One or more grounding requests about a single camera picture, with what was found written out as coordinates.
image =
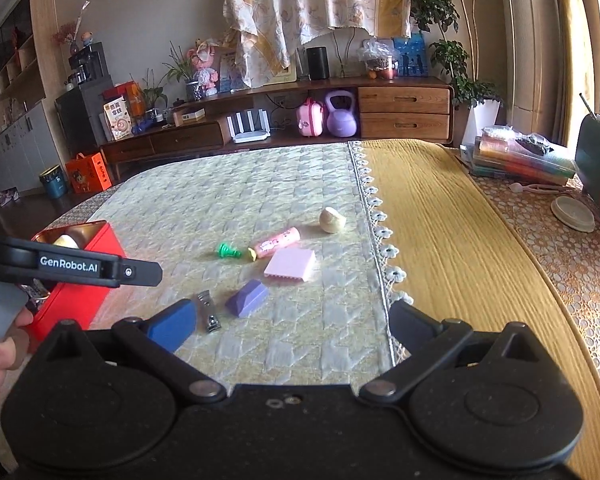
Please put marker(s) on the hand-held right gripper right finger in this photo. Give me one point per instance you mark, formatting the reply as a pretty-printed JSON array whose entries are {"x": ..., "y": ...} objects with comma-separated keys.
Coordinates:
[{"x": 410, "y": 322}]

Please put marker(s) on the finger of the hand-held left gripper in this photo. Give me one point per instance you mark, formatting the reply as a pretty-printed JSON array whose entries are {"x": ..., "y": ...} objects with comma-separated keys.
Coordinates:
[{"x": 142, "y": 272}]

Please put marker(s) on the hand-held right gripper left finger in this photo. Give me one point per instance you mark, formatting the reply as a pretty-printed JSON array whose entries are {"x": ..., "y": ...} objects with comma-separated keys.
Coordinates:
[{"x": 172, "y": 325}]

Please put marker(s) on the metal nail clipper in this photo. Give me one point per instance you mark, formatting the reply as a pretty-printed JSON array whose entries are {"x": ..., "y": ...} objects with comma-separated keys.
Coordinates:
[{"x": 209, "y": 312}]

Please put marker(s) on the red metal box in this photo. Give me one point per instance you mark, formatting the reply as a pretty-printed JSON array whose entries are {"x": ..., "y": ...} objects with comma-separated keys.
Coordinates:
[{"x": 80, "y": 305}]

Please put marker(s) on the purple angular block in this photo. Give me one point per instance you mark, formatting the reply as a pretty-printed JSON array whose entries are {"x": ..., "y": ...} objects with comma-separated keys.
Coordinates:
[{"x": 247, "y": 299}]

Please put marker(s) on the green small toy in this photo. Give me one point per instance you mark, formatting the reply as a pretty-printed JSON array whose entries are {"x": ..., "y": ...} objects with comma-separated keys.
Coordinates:
[{"x": 227, "y": 251}]

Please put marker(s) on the beige round object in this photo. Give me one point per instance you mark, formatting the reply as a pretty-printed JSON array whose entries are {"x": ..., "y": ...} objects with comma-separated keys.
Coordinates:
[{"x": 332, "y": 220}]

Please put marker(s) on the pink square comb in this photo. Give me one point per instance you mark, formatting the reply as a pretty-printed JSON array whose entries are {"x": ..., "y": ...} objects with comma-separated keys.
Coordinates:
[{"x": 290, "y": 266}]

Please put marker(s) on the pink tube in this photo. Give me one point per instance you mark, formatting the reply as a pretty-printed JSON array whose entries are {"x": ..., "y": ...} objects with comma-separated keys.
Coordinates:
[{"x": 275, "y": 242}]

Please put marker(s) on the person's left hand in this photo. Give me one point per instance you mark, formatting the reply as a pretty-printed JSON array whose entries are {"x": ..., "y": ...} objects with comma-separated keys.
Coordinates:
[{"x": 0, "y": 375}]

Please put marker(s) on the shoes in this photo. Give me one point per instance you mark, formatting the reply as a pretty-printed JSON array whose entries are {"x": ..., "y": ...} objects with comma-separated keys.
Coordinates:
[{"x": 7, "y": 196}]

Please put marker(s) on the yellow table runner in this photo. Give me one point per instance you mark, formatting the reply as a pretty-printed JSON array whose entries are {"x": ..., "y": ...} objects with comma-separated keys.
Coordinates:
[{"x": 455, "y": 260}]

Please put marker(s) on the teal bucket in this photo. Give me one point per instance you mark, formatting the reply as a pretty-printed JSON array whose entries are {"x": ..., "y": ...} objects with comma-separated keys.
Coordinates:
[{"x": 54, "y": 184}]

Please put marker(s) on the orange gift box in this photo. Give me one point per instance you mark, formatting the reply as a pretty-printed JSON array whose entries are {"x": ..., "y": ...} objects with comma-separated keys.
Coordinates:
[{"x": 88, "y": 174}]

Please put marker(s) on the beige quilted mat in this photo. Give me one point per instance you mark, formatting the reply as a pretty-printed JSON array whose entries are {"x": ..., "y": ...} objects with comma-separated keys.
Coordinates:
[{"x": 255, "y": 195}]

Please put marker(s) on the black mini fridge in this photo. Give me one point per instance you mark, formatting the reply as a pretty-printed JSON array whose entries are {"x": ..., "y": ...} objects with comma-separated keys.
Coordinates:
[{"x": 80, "y": 120}]

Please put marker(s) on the white snack box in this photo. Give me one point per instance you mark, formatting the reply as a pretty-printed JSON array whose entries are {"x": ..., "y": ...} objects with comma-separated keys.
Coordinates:
[{"x": 118, "y": 120}]

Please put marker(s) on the small cardboard box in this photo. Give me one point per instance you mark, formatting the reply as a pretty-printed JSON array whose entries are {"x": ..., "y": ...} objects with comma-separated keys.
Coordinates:
[{"x": 189, "y": 117}]

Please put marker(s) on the small potted plant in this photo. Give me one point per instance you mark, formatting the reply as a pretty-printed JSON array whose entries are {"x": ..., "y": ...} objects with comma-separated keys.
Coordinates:
[{"x": 154, "y": 100}]

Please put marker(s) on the red orange box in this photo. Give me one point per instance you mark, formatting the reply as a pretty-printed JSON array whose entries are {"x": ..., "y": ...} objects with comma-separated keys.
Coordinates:
[{"x": 130, "y": 95}]

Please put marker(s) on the white router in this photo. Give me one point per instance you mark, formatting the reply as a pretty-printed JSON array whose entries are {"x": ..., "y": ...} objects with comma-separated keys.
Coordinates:
[{"x": 249, "y": 129}]

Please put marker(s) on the potted plant patterned vase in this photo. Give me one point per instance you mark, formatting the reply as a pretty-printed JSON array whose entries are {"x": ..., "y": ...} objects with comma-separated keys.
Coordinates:
[{"x": 195, "y": 90}]

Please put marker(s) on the stack of books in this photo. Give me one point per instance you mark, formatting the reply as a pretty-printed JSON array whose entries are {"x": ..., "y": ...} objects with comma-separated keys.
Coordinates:
[{"x": 520, "y": 165}]

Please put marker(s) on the white round lid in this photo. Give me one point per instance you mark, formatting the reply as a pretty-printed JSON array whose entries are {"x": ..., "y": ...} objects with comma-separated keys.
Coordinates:
[{"x": 572, "y": 214}]

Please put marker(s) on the black coffee machine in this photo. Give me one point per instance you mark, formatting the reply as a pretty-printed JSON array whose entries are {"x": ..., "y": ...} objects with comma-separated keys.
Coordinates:
[{"x": 87, "y": 65}]

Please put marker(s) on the wooden television cabinet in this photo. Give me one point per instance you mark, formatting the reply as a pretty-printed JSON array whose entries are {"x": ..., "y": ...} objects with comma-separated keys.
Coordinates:
[{"x": 405, "y": 112}]

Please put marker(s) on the purple kettlebell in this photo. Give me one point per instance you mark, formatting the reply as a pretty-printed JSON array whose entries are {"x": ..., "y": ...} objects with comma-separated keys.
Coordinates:
[{"x": 341, "y": 120}]

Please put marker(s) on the pink plush doll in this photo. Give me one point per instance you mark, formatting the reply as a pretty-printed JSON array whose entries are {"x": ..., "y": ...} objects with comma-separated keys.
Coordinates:
[{"x": 206, "y": 67}]

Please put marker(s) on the dark crumpled bag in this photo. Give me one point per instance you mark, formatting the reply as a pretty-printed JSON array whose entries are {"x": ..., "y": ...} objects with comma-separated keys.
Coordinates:
[{"x": 532, "y": 144}]

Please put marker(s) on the blue framed picture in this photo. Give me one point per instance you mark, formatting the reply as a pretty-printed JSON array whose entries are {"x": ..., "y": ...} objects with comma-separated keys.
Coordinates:
[{"x": 229, "y": 72}]

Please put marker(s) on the pink toy suitcase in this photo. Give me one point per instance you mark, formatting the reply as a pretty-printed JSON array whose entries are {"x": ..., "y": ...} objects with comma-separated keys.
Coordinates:
[{"x": 310, "y": 119}]

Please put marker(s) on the flower vase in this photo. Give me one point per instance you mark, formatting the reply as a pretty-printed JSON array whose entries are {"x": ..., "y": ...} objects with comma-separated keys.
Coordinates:
[{"x": 72, "y": 35}]

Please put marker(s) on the green orange storage container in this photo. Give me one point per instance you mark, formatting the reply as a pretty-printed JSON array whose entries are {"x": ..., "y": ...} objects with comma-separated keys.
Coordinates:
[{"x": 597, "y": 170}]

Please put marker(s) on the plastic bag of fruit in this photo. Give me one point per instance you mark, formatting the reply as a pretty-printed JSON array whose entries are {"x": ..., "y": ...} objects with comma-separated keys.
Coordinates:
[{"x": 377, "y": 60}]

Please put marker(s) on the blue picture card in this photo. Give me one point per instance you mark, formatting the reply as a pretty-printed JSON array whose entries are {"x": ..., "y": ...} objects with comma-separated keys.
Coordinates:
[{"x": 411, "y": 57}]

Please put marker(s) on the black speaker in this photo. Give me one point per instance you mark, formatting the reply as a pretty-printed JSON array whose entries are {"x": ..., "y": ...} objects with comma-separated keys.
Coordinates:
[{"x": 317, "y": 63}]

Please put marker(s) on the white round decorative plate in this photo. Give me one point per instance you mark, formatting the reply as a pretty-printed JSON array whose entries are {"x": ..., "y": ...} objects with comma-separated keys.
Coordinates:
[{"x": 345, "y": 55}]

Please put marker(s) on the standing air conditioner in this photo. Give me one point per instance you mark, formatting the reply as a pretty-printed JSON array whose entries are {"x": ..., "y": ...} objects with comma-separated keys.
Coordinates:
[{"x": 532, "y": 50}]

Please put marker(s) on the tall potted tree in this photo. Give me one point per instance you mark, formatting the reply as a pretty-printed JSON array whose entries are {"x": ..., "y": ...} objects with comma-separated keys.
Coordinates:
[{"x": 445, "y": 20}]

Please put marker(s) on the yellow curtain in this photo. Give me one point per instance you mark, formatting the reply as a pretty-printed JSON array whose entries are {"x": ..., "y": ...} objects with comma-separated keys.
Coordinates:
[{"x": 577, "y": 50}]

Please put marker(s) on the floral cloth cover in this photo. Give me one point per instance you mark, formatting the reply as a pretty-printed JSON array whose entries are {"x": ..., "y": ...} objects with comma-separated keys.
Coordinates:
[{"x": 320, "y": 0}]

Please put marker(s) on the wooden wall cabinet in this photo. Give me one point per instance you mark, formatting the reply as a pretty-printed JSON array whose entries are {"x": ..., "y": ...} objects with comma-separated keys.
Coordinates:
[{"x": 10, "y": 100}]

